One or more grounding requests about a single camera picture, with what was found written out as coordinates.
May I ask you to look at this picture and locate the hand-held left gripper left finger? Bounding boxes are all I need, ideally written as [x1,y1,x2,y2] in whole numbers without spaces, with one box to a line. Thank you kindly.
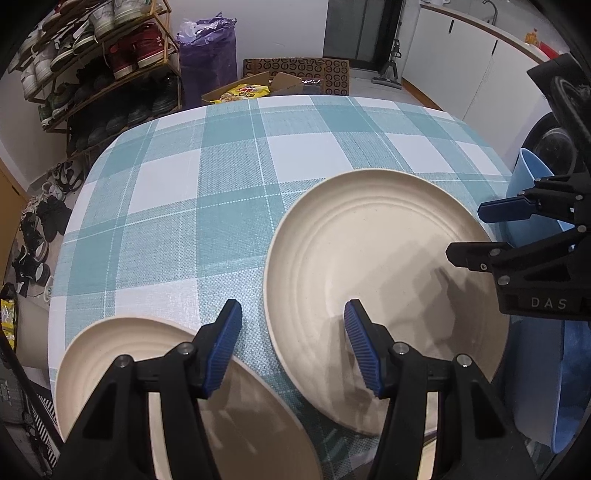
[55,299,243,480]

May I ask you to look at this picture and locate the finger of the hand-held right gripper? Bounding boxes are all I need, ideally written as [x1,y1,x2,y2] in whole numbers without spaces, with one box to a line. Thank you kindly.
[446,231,578,283]
[478,173,580,227]

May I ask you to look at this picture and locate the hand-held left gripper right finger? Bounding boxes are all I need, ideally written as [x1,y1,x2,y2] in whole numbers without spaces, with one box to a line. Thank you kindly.
[344,299,539,480]

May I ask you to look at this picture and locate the light blue bowl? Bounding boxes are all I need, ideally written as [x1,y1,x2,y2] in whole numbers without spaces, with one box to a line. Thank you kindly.
[507,148,575,245]

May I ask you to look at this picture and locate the cream round plate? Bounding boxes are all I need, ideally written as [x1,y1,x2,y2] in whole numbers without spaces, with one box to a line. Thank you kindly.
[54,316,324,480]
[263,170,511,437]

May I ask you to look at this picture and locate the dark blue bowl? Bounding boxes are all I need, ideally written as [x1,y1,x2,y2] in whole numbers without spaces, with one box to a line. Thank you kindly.
[512,318,591,455]

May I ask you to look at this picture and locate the white washing machine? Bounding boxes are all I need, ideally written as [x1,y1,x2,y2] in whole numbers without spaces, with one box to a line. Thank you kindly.
[512,111,579,182]

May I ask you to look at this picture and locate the white base cabinets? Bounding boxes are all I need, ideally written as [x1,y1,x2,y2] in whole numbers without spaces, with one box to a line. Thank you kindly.
[402,4,566,137]

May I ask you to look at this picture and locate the teal checked tablecloth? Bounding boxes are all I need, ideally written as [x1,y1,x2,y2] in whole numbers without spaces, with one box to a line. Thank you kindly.
[48,95,513,480]

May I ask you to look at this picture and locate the bin of yellow snack packets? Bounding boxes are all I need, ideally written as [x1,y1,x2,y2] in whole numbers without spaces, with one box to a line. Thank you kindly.
[0,284,18,352]

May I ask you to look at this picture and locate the scattered dark shoes pile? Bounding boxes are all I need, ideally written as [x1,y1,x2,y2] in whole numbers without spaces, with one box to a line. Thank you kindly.
[11,161,86,305]

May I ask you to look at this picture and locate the patterned flat cardboard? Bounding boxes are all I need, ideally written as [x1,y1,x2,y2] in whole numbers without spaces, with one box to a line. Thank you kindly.
[242,58,352,96]

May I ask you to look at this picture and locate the black-framed glass sliding door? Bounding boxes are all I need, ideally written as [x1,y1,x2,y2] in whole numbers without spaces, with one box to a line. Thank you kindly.
[323,0,422,65]

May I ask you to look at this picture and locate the open cardboard box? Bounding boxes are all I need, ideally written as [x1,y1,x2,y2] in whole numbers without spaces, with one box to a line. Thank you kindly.
[201,71,304,106]

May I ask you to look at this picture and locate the yellow snack packet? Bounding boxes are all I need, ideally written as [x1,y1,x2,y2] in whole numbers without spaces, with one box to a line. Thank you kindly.
[217,83,271,101]

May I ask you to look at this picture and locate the bamboo shoe rack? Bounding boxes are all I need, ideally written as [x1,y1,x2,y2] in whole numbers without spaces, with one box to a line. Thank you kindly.
[9,0,185,158]

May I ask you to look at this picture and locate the purple plastic bag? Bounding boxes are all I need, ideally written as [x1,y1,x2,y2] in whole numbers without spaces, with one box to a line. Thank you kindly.
[177,14,238,109]

